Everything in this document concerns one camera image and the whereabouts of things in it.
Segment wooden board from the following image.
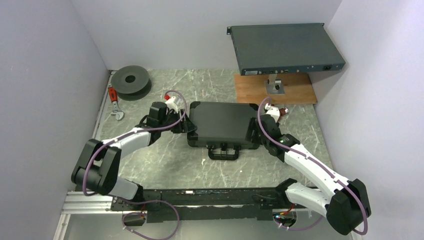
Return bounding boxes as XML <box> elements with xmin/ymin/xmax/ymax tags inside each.
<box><xmin>234</xmin><ymin>73</ymin><xmax>318</xmax><ymax>105</ymax></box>

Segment black front rail base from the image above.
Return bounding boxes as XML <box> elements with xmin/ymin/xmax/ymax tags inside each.
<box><xmin>110</xmin><ymin>187</ymin><xmax>304</xmax><ymax>227</ymax></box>

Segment red handled adjustable wrench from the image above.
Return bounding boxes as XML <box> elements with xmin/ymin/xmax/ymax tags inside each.
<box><xmin>107</xmin><ymin>83</ymin><xmax>125</xmax><ymax>121</ymax></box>

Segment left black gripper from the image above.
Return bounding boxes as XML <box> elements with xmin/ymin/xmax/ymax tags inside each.
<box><xmin>160</xmin><ymin>109</ymin><xmax>198</xmax><ymax>134</ymax></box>

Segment brown torch nozzle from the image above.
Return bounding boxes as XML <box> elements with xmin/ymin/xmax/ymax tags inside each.
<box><xmin>279</xmin><ymin>107</ymin><xmax>289</xmax><ymax>117</ymax></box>

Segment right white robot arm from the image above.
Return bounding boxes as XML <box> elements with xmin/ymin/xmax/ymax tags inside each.
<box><xmin>246</xmin><ymin>114</ymin><xmax>372</xmax><ymax>235</ymax></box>

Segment black filament spool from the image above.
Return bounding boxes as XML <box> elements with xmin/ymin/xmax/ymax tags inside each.
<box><xmin>110</xmin><ymin>65</ymin><xmax>152</xmax><ymax>101</ymax></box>

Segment grey metal stand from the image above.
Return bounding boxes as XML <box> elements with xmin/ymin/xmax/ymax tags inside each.
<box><xmin>264</xmin><ymin>74</ymin><xmax>285</xmax><ymax>95</ymax></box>

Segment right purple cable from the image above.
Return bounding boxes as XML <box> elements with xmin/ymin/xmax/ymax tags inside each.
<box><xmin>257</xmin><ymin>96</ymin><xmax>369</xmax><ymax>236</ymax></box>

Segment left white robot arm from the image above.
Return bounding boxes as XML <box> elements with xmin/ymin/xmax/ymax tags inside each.
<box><xmin>71</xmin><ymin>101</ymin><xmax>197</xmax><ymax>210</ymax></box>

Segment black poker case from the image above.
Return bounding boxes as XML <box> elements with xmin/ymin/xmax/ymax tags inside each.
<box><xmin>187</xmin><ymin>101</ymin><xmax>260</xmax><ymax>161</ymax></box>

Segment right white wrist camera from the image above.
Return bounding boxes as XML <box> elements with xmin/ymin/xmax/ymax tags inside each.
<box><xmin>264</xmin><ymin>103</ymin><xmax>282</xmax><ymax>123</ymax></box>

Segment grey network switch box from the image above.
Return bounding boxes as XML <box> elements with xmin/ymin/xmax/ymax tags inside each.
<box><xmin>226</xmin><ymin>22</ymin><xmax>346</xmax><ymax>76</ymax></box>

